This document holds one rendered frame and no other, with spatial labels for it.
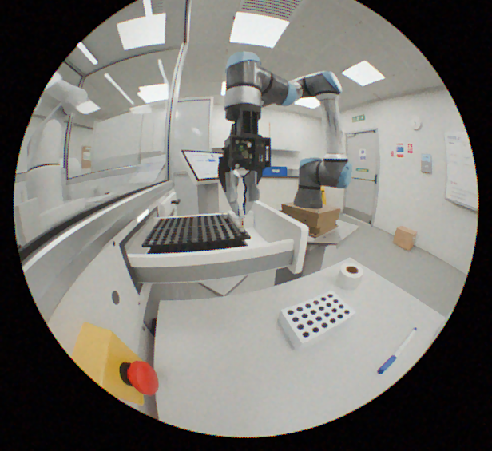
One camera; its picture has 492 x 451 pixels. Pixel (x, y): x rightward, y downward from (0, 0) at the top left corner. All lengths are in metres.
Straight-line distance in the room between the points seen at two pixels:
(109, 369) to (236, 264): 0.26
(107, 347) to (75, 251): 0.10
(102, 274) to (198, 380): 0.20
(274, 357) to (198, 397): 0.14
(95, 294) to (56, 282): 0.07
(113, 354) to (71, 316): 0.05
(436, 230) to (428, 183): 0.78
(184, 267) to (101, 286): 0.15
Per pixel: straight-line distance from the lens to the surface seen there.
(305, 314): 0.31
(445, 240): 3.27
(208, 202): 1.29
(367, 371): 0.33
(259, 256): 0.30
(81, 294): 0.20
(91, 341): 0.18
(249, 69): 0.34
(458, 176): 3.18
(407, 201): 3.37
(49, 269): 0.17
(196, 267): 0.28
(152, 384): 0.17
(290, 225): 0.33
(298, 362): 0.29
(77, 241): 0.20
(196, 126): 2.11
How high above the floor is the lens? 1.03
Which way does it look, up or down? 13 degrees down
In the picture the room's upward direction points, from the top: straight up
